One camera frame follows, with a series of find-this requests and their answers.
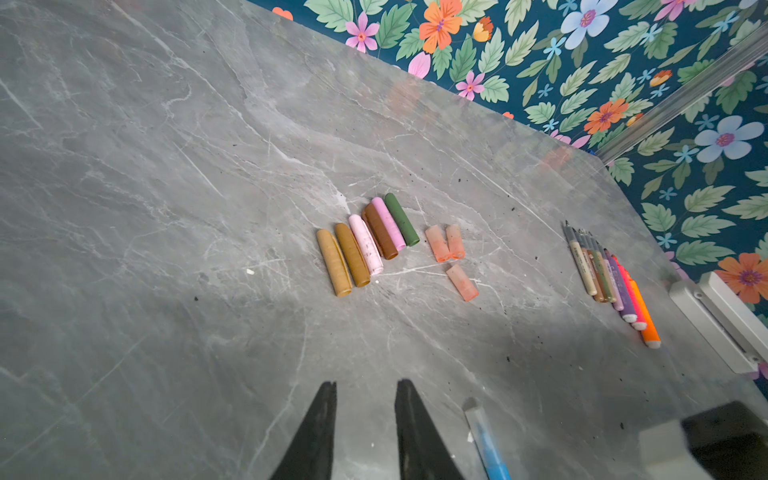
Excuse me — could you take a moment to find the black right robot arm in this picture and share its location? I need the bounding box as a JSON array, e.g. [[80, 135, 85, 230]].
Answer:
[[639, 401, 767, 479]]

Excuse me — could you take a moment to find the light pink pen cap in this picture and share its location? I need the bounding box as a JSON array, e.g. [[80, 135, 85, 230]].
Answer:
[[349, 214, 383, 276]]

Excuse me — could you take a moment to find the orange highlighter pen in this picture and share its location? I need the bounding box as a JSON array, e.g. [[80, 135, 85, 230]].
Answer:
[[630, 279, 661, 349]]

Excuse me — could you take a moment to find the red highlighter pen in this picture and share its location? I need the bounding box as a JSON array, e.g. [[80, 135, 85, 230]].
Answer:
[[612, 256, 647, 331]]

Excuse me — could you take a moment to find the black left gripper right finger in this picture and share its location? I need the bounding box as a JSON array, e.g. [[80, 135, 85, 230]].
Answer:
[[394, 379, 464, 480]]

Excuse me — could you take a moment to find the white rectangular box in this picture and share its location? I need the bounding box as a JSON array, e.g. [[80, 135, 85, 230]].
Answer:
[[669, 272, 767, 374]]

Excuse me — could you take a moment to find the pink pen gold cap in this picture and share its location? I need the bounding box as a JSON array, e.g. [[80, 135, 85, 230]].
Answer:
[[598, 248, 624, 312]]

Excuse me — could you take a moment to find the blue highlighter pen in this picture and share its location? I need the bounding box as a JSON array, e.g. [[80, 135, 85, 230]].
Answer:
[[462, 397, 511, 480]]

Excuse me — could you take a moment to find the aluminium frame post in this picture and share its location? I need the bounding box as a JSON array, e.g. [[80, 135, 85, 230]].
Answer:
[[595, 24, 767, 166]]

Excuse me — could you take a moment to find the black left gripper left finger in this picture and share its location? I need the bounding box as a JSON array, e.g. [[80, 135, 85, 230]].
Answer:
[[271, 381, 337, 480]]

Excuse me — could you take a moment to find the purple highlighter pen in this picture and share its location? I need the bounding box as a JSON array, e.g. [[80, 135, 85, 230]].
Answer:
[[603, 249, 638, 324]]

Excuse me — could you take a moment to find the beige pen body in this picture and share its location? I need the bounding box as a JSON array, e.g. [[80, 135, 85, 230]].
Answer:
[[563, 222, 598, 297]]

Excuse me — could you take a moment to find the brown pen cap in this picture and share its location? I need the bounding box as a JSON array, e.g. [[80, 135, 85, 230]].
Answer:
[[362, 203, 398, 260]]

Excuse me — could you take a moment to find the green pen pink cap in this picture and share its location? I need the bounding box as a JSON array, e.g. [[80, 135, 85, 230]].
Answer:
[[581, 231, 616, 303]]

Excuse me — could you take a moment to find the translucent pink cap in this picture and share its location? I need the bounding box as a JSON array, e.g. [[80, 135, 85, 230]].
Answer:
[[446, 264, 479, 302], [446, 224, 466, 260], [425, 225, 452, 263]]

